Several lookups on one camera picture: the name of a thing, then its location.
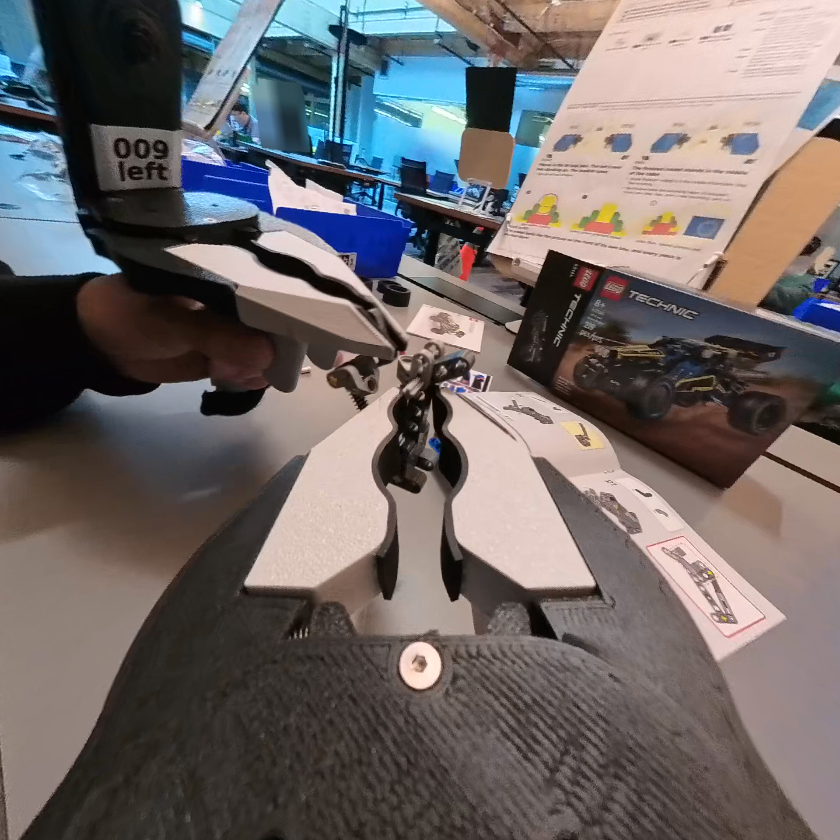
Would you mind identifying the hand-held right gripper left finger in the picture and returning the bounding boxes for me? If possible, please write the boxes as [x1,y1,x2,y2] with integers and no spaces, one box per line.
[243,386,403,603]

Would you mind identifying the tan cardboard sign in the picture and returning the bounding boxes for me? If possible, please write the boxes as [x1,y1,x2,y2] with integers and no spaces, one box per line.
[457,128,515,189]

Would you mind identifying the person's left hand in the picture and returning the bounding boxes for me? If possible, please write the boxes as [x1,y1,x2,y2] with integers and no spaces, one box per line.
[75,272,277,391]

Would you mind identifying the background desk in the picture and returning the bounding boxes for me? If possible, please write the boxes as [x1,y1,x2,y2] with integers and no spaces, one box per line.
[259,144,388,191]
[394,190,506,263]

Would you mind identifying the clear plastic bag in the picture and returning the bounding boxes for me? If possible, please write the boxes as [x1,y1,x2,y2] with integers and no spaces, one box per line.
[0,128,70,198]

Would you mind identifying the white papers in bin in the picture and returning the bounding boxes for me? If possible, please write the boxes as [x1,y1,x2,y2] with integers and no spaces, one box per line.
[266,161,358,217]

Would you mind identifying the brown cardboard panel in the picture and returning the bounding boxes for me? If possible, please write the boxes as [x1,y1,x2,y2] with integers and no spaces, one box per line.
[709,134,840,309]

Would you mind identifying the blue plastic bin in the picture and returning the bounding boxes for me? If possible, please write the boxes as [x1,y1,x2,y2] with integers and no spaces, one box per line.
[276,203,416,280]
[180,157,271,214]
[791,295,840,332]

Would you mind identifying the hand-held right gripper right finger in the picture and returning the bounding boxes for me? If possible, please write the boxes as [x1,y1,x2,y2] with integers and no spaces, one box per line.
[430,392,598,605]

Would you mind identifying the person's left forearm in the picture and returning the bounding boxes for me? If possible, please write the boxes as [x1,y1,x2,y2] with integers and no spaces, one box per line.
[0,259,161,434]

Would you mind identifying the lego set box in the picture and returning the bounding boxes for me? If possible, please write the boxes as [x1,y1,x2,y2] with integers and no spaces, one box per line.
[507,249,840,490]

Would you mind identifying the small white lego leaflet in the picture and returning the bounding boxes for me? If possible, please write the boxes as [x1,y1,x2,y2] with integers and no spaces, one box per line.
[407,304,485,355]

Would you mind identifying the tilted wooden board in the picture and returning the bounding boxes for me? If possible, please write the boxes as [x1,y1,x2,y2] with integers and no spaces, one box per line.
[182,0,284,132]

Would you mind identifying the lego sticker sheet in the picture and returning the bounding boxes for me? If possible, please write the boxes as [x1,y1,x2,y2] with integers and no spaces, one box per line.
[438,367,494,396]

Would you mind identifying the lego instruction booklet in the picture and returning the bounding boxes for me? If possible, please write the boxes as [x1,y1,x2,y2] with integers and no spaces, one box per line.
[459,390,786,662]

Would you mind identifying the black square panel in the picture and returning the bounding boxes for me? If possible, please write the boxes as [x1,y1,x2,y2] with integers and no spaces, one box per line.
[465,66,518,132]

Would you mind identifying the grey lego shock absorber subassembly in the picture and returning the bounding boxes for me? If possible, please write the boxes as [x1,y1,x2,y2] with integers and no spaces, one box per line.
[326,340,475,494]

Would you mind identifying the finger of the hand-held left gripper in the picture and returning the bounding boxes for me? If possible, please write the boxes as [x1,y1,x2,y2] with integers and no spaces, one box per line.
[164,243,408,362]
[251,223,398,336]

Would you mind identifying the white instruction poster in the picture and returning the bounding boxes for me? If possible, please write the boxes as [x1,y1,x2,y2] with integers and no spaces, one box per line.
[489,0,840,290]

